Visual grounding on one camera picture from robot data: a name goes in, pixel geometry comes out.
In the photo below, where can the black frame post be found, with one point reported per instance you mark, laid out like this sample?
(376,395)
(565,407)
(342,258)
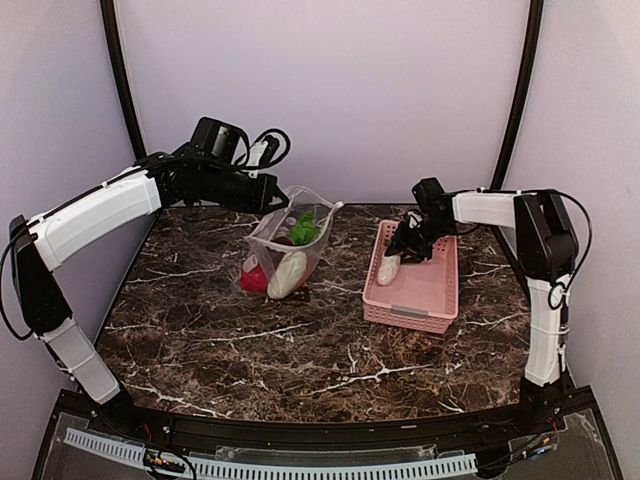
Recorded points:
(521,90)
(120,77)

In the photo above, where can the red toy strawberry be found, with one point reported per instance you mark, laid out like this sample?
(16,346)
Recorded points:
(254,281)

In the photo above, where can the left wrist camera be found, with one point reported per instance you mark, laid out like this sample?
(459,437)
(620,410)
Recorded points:
(269,149)

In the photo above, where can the black front rail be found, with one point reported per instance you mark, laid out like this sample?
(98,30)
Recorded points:
(472,432)

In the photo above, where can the left black frame post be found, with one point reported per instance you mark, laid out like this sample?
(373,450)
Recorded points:
(120,77)

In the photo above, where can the pink plastic basket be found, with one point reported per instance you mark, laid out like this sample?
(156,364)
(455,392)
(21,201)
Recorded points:
(423,296)

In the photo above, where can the white slotted cable duct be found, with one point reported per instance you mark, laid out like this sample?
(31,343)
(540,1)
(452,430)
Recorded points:
(246,464)

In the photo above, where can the clear zip top bag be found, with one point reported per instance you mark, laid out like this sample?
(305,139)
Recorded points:
(280,222)

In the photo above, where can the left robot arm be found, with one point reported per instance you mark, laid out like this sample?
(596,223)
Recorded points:
(219,165)

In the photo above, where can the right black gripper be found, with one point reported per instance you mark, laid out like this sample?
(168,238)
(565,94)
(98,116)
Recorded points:
(401,242)

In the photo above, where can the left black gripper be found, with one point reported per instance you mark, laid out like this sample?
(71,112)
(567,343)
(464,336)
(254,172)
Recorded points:
(261,203)

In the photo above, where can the right black frame post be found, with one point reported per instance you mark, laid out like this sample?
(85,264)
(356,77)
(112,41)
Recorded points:
(521,90)

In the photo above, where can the white toy radish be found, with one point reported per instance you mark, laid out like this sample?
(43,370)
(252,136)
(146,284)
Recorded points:
(388,269)
(288,276)

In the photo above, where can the green toy leaf vegetable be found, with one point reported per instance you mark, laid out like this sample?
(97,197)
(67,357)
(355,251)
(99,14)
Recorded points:
(305,230)

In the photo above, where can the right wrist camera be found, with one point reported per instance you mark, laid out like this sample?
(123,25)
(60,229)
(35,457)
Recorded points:
(411,221)

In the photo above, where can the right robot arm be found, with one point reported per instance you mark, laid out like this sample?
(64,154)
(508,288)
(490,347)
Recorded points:
(548,255)

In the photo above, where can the dark red toy beet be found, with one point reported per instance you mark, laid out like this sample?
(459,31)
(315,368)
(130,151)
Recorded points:
(282,244)

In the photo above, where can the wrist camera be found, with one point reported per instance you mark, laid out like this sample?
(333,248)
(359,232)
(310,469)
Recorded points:
(411,221)
(269,149)

